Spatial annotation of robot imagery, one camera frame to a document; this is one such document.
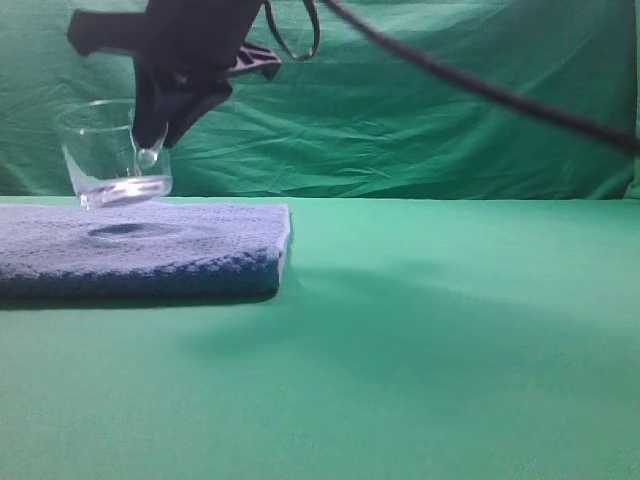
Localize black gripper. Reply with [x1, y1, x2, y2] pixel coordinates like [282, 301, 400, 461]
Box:
[67, 0, 282, 148]

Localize transparent glass cup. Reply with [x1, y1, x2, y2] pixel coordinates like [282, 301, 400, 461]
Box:
[55, 99, 173, 210]

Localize folded blue towel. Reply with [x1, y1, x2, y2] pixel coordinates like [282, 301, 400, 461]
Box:
[1, 202, 291, 299]

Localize green backdrop cloth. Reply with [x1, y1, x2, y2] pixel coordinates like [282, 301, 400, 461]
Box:
[1, 1, 637, 200]

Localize thin black cable loop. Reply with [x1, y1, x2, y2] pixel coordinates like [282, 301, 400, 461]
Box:
[262, 0, 322, 63]

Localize thick black cable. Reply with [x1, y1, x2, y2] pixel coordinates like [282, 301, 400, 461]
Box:
[319, 0, 640, 154]

